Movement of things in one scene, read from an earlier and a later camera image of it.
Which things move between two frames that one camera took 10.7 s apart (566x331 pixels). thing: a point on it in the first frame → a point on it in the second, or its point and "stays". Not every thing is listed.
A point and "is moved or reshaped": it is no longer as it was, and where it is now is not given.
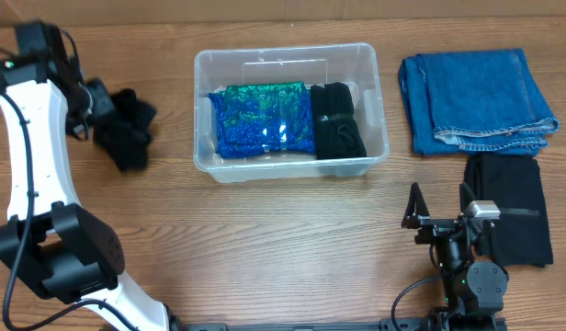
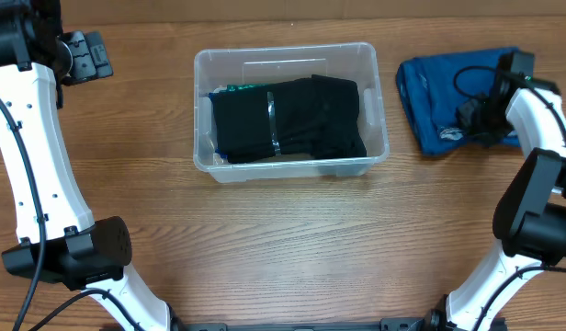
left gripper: [105, 103] → [89, 56]
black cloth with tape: [522, 237] is moved or reshaped
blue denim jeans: [474, 103] stays
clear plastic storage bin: [286, 112] stays
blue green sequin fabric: [261, 118] stays
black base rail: [388, 324] stays
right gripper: [415, 214] → [483, 139]
